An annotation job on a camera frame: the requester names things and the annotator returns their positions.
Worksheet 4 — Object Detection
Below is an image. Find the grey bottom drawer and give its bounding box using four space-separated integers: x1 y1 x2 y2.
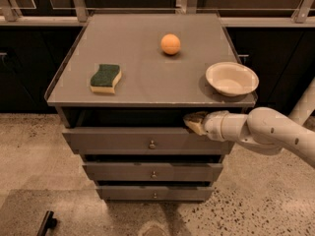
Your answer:
96 186 214 202

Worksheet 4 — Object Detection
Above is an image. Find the orange ball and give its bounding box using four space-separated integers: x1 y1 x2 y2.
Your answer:
160 33 181 55

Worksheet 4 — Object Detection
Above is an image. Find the grey top drawer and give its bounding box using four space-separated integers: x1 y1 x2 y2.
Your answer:
63 127 233 155

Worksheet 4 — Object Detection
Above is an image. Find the green yellow sponge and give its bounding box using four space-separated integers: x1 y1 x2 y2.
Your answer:
90 64 122 94

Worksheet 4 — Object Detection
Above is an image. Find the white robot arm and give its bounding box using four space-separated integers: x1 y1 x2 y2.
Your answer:
184 79 315 167

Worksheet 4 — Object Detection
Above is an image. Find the grey middle drawer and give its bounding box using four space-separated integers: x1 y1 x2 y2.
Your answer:
83 162 222 182

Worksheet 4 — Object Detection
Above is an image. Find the metal railing frame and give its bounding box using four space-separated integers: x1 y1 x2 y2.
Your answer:
0 0 315 28

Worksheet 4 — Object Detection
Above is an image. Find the grey drawer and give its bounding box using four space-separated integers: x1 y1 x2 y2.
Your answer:
96 186 214 202
63 127 233 155
83 162 222 182

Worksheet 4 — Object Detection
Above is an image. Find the black object on floor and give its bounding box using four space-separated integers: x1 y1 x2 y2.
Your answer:
36 210 57 236

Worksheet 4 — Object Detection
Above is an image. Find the grey metal drawer cabinet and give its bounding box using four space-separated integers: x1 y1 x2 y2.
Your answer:
45 14 257 187

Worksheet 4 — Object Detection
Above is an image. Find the white paper bowl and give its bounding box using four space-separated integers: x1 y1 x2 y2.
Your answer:
206 62 259 97

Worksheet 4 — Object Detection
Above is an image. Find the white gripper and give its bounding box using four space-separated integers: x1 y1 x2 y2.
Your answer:
184 111 228 142

